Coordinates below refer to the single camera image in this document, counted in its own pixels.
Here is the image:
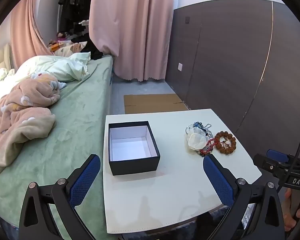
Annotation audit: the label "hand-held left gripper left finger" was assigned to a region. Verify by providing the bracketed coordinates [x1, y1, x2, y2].
[19, 154, 102, 240]

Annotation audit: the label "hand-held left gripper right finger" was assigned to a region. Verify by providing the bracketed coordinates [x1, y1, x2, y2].
[202, 154, 285, 240]

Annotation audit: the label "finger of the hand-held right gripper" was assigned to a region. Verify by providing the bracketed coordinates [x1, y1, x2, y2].
[253, 149, 294, 178]

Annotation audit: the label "red bead bracelet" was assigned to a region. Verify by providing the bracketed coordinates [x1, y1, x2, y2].
[199, 137, 219, 157]

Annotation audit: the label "brown wooden bead bracelet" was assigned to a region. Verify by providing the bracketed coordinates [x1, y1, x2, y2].
[214, 131, 237, 155]

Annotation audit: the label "white flower ornament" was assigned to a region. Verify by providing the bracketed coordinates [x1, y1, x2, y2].
[187, 132, 207, 152]

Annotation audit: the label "black jewelry box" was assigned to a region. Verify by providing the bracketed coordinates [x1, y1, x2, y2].
[108, 121, 161, 176]

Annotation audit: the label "silver ball chain necklace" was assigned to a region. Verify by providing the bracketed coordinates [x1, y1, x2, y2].
[202, 123, 214, 138]

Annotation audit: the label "dark bead bracelet with butterfly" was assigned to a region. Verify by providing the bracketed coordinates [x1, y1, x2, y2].
[185, 122, 209, 137]

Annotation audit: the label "person's right hand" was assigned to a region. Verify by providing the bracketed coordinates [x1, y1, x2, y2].
[283, 188, 300, 232]

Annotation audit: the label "bed with green sheet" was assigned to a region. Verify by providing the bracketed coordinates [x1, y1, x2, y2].
[0, 55, 114, 240]

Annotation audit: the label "white table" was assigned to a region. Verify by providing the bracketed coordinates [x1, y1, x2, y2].
[103, 109, 263, 235]

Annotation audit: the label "pink fleece blanket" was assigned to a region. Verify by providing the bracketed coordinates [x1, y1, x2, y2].
[0, 74, 62, 180]

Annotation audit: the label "flat brown cardboard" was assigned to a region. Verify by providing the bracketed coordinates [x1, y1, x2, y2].
[124, 94, 190, 115]

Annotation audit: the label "pale green duvet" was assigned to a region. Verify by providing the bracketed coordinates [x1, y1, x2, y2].
[0, 52, 92, 83]

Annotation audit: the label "black clothes pile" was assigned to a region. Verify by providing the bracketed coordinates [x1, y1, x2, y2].
[80, 36, 104, 61]

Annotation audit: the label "patterned pillow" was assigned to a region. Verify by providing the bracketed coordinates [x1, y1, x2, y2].
[54, 42, 88, 57]

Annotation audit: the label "beige headboard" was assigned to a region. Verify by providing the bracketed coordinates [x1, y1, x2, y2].
[0, 44, 13, 73]

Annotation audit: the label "wide pink curtain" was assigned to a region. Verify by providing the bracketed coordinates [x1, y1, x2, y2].
[89, 0, 177, 82]

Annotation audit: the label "narrow pink curtain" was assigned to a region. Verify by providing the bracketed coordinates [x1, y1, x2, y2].
[10, 0, 55, 70]

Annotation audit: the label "dark hanging clothes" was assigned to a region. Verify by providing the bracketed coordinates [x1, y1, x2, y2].
[58, 0, 94, 38]

